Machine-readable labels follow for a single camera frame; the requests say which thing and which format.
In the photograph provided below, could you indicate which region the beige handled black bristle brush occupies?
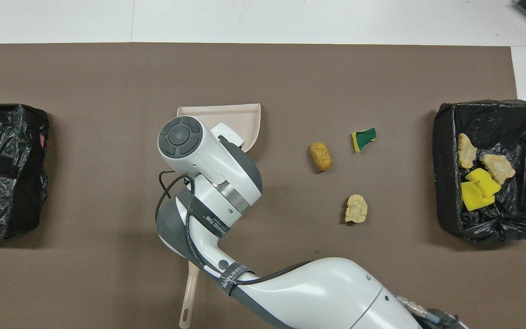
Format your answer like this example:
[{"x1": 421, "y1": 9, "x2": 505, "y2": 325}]
[{"x1": 179, "y1": 260, "x2": 200, "y2": 329}]

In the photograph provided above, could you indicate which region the beige plastic dustpan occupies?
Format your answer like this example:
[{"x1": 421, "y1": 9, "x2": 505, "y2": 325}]
[{"x1": 177, "y1": 103, "x2": 262, "y2": 154}]

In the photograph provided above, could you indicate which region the brown crackled bread roll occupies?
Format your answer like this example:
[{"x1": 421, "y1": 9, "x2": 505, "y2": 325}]
[{"x1": 309, "y1": 141, "x2": 333, "y2": 172}]

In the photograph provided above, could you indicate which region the pale round bread piece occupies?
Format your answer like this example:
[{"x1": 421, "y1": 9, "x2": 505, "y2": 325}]
[{"x1": 344, "y1": 194, "x2": 368, "y2": 224}]

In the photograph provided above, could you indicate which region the green and yellow sponge piece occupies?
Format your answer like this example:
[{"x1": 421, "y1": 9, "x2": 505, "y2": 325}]
[{"x1": 352, "y1": 127, "x2": 377, "y2": 153}]

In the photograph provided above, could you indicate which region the striped orange croissant piece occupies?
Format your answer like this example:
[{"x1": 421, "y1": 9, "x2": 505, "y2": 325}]
[{"x1": 457, "y1": 133, "x2": 479, "y2": 170}]

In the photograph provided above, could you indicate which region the pale greenish bread chunk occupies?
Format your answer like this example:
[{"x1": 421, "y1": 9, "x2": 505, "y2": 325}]
[{"x1": 479, "y1": 154, "x2": 516, "y2": 185}]

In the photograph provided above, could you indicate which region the brown paper table mat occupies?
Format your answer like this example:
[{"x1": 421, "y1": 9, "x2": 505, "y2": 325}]
[{"x1": 0, "y1": 42, "x2": 526, "y2": 329}]

